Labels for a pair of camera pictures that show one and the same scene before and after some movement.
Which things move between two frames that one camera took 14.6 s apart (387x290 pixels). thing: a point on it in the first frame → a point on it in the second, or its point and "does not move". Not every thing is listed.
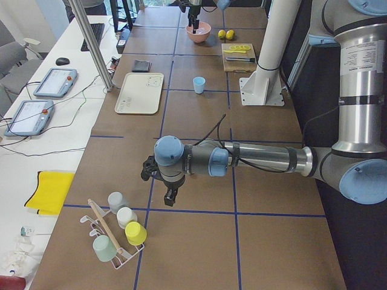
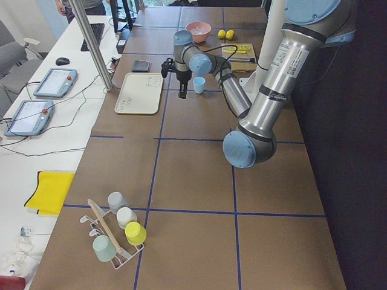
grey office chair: [18, 63] does not move
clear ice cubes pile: [200, 30] does not move
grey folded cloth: [141, 66] does not move
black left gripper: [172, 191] → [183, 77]
